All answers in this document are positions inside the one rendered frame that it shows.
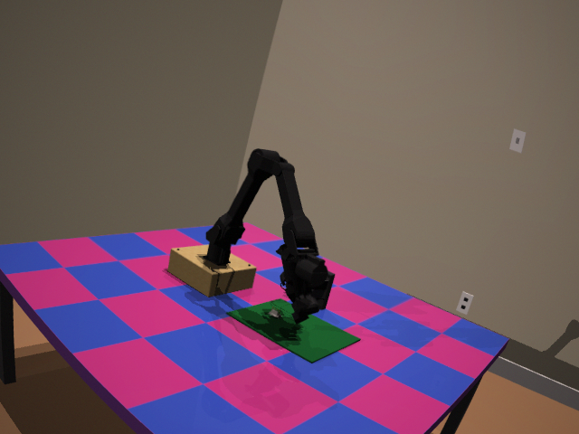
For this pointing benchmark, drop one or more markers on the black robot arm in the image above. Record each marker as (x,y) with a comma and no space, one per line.
(297,229)

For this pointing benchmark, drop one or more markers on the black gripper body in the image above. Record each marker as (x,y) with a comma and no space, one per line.
(297,287)

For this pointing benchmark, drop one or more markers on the black square fan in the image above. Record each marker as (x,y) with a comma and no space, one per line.
(322,296)

